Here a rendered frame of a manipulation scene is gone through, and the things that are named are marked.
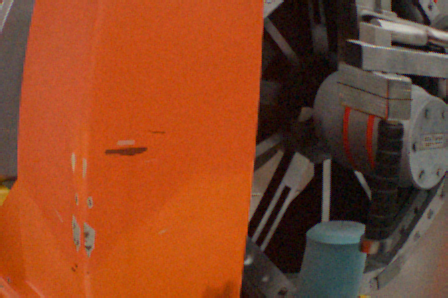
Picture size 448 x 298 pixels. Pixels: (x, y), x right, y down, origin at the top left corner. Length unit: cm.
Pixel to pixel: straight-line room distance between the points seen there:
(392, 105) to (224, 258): 30
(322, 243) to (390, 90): 24
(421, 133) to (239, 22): 47
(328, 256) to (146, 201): 45
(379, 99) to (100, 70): 40
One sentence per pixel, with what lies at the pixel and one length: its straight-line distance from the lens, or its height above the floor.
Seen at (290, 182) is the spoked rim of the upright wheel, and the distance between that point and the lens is 139.
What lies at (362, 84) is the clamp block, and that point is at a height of 93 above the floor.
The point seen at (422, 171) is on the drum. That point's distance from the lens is 122.
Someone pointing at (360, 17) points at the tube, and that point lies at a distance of 127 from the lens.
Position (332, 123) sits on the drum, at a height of 85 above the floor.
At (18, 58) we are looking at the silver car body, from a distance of 125.
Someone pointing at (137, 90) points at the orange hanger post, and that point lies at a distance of 75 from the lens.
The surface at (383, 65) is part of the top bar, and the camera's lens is 106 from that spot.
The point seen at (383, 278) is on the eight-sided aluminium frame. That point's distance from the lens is 145.
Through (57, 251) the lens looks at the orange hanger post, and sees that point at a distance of 81.
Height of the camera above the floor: 106
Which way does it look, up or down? 12 degrees down
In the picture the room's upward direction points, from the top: 4 degrees clockwise
